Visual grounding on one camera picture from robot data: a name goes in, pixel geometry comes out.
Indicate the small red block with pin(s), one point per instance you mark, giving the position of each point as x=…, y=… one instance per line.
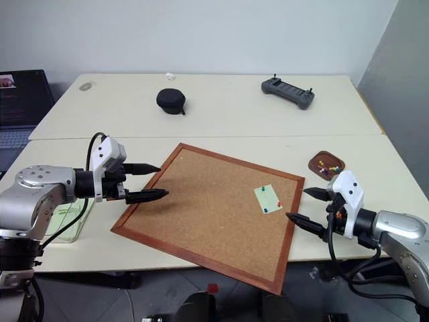
x=213, y=288

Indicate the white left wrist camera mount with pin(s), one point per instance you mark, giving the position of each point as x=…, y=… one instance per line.
x=109, y=149

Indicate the grey partition panel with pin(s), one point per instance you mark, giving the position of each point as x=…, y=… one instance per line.
x=399, y=84

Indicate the wood framed cork board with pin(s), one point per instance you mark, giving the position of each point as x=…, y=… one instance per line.
x=207, y=214

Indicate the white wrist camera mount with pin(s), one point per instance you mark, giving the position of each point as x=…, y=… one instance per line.
x=109, y=149
x=350, y=194

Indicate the brown tray of pushpins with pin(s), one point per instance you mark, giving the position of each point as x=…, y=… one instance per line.
x=318, y=157

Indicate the black zip pouch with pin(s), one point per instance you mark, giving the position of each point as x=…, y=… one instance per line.
x=170, y=100

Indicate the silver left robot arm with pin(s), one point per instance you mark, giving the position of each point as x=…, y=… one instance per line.
x=37, y=198

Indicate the light green paper note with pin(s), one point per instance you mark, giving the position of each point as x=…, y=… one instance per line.
x=269, y=199

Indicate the grey handheld controller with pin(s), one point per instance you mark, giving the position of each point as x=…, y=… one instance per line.
x=288, y=91

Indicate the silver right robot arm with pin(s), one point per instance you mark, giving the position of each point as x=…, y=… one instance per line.
x=402, y=231

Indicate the dark open laptop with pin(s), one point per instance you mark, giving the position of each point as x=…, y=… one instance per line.
x=20, y=100

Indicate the clear tray with green paper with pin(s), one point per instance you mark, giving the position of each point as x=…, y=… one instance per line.
x=72, y=219

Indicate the dark rounded shape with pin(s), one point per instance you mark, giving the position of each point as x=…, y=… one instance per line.
x=196, y=308
x=279, y=308

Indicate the black table base bar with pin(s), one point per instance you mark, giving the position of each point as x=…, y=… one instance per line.
x=94, y=279

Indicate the small white plastic piece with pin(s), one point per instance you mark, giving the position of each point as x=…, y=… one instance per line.
x=170, y=76

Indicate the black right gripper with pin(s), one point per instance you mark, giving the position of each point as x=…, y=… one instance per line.
x=338, y=221

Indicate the yellow small piece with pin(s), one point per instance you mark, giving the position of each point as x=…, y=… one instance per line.
x=321, y=163

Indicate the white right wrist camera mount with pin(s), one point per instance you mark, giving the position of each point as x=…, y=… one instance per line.
x=350, y=194

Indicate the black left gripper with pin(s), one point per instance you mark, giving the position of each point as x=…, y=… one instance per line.
x=112, y=188

